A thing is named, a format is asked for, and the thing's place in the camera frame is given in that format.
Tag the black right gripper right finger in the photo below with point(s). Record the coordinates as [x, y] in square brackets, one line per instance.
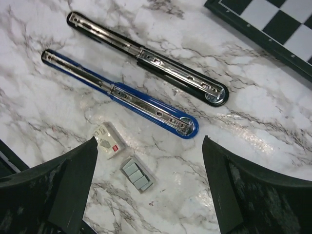
[251, 199]

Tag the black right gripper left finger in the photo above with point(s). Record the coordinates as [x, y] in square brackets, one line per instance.
[49, 198]

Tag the white staple box sleeve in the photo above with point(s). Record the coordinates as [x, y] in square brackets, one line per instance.
[109, 141]

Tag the staple tray with staples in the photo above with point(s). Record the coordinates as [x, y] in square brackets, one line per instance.
[138, 174]

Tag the blue and black stapler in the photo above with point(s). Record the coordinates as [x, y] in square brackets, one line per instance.
[160, 113]

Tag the black and grey chessboard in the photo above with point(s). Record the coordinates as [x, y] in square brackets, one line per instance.
[281, 27]

